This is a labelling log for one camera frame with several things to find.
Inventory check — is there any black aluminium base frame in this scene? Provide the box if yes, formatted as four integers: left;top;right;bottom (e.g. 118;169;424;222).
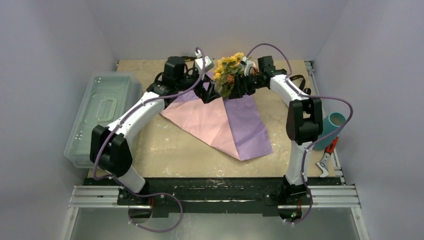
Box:
69;177;360;221

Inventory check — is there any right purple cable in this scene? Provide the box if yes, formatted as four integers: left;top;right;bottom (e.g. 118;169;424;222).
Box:
245;43;354;226

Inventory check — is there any orange handled cutter tool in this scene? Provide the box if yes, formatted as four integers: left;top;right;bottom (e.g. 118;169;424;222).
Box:
316;136;339;178

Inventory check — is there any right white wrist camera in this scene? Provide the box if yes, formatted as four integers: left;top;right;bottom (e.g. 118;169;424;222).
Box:
240;56;256;76

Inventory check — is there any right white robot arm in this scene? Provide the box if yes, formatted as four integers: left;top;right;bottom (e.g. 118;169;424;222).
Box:
228;56;323;204

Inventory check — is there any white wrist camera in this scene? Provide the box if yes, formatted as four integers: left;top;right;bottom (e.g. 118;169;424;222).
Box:
194;49;215;74
240;56;256;76

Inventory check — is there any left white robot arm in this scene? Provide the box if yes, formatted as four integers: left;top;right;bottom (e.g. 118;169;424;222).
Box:
89;52;219;205

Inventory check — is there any black printed ribbon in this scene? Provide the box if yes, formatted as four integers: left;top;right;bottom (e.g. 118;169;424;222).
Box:
289;74;312;95

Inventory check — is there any teal vase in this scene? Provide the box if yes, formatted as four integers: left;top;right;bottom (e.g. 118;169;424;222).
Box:
312;112;347;151

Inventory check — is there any purple cable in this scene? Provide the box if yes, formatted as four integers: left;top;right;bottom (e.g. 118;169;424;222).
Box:
92;46;184;232
245;43;354;226

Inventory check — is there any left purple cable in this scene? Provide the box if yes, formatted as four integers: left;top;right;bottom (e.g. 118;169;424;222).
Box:
92;46;184;232

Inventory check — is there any clear plastic storage box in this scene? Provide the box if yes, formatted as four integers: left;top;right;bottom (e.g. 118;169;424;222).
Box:
63;71;143;169

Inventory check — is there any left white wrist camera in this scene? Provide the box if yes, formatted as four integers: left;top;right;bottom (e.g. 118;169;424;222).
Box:
194;49;215;74

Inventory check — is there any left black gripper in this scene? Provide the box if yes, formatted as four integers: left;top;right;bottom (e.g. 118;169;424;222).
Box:
175;67;221;103

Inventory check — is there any flower bouquet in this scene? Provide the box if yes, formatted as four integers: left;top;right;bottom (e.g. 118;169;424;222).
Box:
212;52;258;99

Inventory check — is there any pink wrapping paper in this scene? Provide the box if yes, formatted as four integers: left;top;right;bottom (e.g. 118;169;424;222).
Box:
161;91;273;161

